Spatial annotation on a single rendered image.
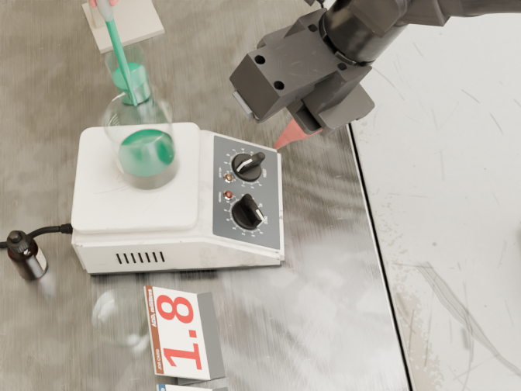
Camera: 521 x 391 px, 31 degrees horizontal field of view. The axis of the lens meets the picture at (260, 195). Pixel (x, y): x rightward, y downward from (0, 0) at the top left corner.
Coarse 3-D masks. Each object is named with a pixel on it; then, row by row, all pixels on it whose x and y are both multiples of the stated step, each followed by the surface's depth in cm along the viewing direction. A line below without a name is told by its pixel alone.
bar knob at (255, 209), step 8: (240, 200) 90; (248, 200) 89; (240, 208) 90; (248, 208) 89; (256, 208) 89; (240, 216) 90; (248, 216) 90; (256, 216) 89; (240, 224) 89; (248, 224) 90; (256, 224) 89
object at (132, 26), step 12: (120, 0) 113; (132, 0) 113; (144, 0) 113; (96, 12) 109; (120, 12) 112; (132, 12) 112; (144, 12) 111; (156, 12) 111; (96, 24) 110; (120, 24) 111; (132, 24) 111; (144, 24) 110; (156, 24) 110; (96, 36) 110; (108, 36) 110; (120, 36) 110; (132, 36) 109; (144, 36) 110; (108, 48) 109
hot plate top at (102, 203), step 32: (96, 128) 92; (192, 128) 92; (96, 160) 90; (192, 160) 90; (96, 192) 88; (128, 192) 88; (160, 192) 88; (192, 192) 88; (96, 224) 86; (128, 224) 86; (160, 224) 86; (192, 224) 86
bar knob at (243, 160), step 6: (240, 156) 93; (246, 156) 94; (252, 156) 92; (258, 156) 93; (264, 156) 93; (234, 162) 93; (240, 162) 92; (246, 162) 91; (252, 162) 92; (258, 162) 93; (234, 168) 92; (240, 168) 92; (246, 168) 92; (252, 168) 93; (258, 168) 94; (240, 174) 92; (246, 174) 93; (252, 174) 93; (258, 174) 93; (246, 180) 92; (252, 180) 93
